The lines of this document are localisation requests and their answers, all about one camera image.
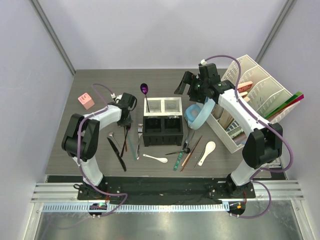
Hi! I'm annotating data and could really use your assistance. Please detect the green and magenta folders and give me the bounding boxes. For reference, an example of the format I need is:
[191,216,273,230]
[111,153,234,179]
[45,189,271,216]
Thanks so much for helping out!
[263,91,304,119]

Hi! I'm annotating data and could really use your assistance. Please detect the large white ceramic spoon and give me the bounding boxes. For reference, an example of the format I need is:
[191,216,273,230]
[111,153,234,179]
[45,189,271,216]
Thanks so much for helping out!
[197,141,216,166]

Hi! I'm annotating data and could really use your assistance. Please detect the small black spoon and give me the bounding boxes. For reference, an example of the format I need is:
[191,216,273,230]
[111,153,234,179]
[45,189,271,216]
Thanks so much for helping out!
[166,147,191,156]

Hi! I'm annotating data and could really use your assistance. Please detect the light blue headphones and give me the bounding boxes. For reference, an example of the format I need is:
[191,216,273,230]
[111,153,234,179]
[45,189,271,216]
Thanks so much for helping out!
[184,98,216,130]

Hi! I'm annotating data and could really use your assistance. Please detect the white slotted utensil caddy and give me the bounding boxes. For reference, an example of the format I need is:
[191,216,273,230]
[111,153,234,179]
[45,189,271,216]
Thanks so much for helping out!
[143,97,183,117]

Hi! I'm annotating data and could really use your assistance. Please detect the black knife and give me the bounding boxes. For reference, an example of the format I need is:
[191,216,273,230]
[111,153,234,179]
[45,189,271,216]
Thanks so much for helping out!
[107,137,127,172]

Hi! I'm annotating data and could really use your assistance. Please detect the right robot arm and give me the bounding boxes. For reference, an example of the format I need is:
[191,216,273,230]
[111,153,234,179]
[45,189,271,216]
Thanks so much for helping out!
[174,63,283,198]

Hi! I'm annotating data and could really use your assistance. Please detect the rose gold fork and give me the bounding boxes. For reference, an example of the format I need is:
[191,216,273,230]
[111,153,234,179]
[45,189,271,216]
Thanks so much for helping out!
[124,127,129,152]

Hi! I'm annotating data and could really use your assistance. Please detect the small white ceramic spoon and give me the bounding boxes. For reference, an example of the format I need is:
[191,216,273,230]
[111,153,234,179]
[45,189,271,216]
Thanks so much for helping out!
[142,154,168,164]

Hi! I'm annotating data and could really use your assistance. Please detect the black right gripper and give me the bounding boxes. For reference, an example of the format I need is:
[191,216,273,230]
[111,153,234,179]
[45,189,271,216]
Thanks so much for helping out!
[174,71,209,104]

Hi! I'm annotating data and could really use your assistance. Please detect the pink cube power adapter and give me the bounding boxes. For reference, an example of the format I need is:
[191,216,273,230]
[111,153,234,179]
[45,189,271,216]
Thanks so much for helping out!
[78,92,95,110]

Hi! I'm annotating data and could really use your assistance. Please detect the aluminium frame rail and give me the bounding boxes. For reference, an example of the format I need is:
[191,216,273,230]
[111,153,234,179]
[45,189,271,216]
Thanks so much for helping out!
[31,180,304,216]

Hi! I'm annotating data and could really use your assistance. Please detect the black mounting base plate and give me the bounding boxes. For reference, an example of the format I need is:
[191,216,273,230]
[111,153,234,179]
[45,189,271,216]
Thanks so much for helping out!
[46,175,287,201]

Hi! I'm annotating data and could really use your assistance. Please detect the silver chopstick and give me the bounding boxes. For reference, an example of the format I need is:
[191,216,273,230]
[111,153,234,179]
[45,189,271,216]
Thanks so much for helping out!
[194,148,205,169]

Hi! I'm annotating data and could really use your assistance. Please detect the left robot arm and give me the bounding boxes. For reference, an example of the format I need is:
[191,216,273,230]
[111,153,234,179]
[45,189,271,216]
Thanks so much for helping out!
[61,92,138,200]

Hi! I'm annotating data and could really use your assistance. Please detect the red book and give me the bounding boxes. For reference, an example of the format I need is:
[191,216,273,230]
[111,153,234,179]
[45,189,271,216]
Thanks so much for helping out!
[237,81,253,94]

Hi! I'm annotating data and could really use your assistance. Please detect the white desk file organizer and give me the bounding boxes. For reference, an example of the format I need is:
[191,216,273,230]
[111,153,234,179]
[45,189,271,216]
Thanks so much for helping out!
[206,54,300,154]

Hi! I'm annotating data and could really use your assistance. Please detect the black slotted utensil caddy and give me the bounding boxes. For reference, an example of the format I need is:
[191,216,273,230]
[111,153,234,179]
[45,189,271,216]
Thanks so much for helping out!
[142,115,184,147]

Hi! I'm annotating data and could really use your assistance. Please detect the rose gold chopstick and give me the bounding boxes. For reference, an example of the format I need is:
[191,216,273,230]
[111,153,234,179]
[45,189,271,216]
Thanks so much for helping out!
[182,135,203,167]

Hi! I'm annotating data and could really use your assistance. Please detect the teal chopstick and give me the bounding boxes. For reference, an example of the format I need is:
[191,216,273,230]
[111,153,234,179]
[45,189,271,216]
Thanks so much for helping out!
[127,133,137,161]

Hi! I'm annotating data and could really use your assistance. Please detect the dark brown chopstick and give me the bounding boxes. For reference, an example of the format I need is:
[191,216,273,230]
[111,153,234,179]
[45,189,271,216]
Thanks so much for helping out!
[180,148,196,173]

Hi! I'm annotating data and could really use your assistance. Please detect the purple iridescent spoon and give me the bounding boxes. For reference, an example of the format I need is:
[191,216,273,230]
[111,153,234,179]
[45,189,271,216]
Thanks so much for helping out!
[140,83,150,112]

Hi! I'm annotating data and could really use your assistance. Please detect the silver spoon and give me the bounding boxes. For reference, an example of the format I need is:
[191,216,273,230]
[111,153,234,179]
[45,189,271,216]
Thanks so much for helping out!
[107,132,122,152]

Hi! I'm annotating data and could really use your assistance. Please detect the green patterned chopstick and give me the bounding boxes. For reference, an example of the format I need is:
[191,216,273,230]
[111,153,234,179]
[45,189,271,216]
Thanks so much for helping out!
[173,150,185,171]

